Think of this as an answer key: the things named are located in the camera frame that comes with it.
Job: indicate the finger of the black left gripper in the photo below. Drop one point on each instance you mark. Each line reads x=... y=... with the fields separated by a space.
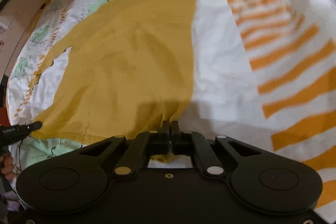
x=13 y=134

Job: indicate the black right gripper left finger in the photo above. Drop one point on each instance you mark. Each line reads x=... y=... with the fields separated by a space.
x=142 y=148

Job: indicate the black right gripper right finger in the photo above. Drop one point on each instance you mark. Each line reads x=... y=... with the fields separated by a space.
x=195 y=145

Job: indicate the mustard yellow garment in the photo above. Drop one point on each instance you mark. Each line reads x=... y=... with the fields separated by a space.
x=136 y=63

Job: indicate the person's left hand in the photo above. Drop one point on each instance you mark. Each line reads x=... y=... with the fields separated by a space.
x=7 y=166

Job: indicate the white patterned bed cover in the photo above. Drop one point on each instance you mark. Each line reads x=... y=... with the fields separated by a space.
x=260 y=71

